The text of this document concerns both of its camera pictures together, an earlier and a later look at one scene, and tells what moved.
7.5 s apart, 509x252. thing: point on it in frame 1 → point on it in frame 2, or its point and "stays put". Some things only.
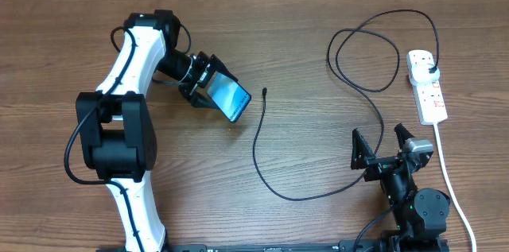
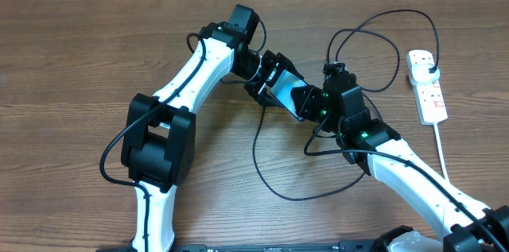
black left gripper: [188, 91] → [276, 65]
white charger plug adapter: [424, 73] stays put
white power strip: [429, 97] stays put
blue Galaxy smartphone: [227, 95] → [281, 90]
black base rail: [277, 247] stays put
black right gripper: [360, 156] → [305, 95]
